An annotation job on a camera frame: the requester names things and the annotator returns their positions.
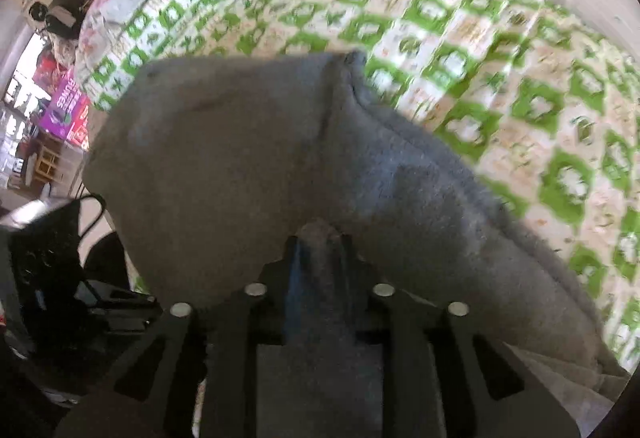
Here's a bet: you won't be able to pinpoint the purple printed box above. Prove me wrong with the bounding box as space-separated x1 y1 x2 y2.
38 70 90 152

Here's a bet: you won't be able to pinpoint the grey sweatpants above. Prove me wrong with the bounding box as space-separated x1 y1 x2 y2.
84 52 628 437

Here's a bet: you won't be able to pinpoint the cluttered white shelf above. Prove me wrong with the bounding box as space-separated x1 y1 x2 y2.
1 73 88 198

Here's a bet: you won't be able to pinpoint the green white patterned quilt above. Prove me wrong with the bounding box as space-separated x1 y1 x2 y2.
79 0 639 369

